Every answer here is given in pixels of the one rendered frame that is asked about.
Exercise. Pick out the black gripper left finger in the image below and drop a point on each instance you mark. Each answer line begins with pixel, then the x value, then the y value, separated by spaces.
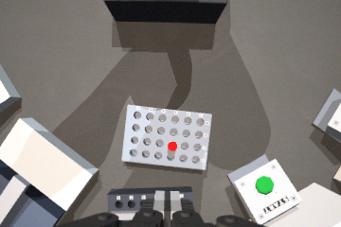
pixel 150 215

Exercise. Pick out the white tube rack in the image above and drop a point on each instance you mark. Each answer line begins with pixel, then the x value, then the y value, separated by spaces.
pixel 191 137

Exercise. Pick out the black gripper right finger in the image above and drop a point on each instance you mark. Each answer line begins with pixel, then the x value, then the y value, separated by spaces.
pixel 185 216

